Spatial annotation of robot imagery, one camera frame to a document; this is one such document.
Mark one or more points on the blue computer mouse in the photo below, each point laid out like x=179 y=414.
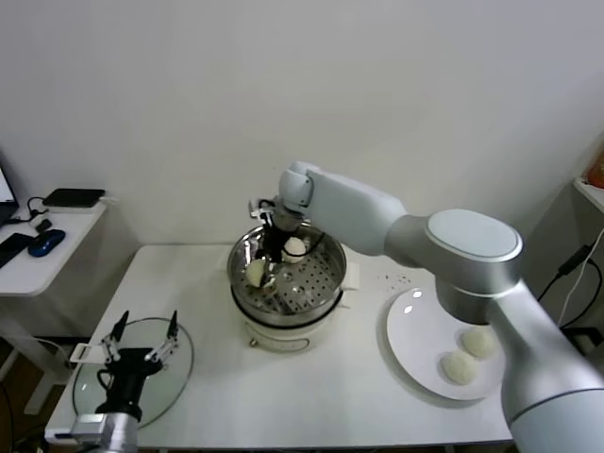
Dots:
x=46 y=243

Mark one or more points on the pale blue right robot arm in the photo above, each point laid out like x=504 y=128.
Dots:
x=358 y=207

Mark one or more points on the small black device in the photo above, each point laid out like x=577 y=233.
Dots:
x=44 y=225

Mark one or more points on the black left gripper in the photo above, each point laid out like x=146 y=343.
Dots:
x=127 y=373

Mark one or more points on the orange object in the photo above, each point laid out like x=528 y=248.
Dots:
x=597 y=172

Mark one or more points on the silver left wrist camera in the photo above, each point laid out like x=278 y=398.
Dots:
x=89 y=424

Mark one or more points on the white side desk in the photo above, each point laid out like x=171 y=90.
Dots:
x=52 y=276

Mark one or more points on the perforated steel steamer basket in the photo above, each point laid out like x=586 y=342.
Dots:
x=311 y=288

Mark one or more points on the flat black drive box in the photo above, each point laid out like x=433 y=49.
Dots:
x=73 y=197

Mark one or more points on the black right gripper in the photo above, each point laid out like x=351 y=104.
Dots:
x=274 y=243

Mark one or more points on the white electric cooker base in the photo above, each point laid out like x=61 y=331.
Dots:
x=283 y=337

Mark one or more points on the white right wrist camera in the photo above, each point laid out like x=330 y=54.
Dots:
x=260 y=208

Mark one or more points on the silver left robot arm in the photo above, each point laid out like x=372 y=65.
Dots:
x=125 y=434

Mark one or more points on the white steamed baozi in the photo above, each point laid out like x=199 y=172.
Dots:
x=254 y=274
x=458 y=369
x=295 y=247
x=479 y=342

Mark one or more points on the scattered black crumbs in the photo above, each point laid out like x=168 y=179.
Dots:
x=396 y=279

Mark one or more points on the large white plate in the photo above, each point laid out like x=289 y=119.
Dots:
x=415 y=340

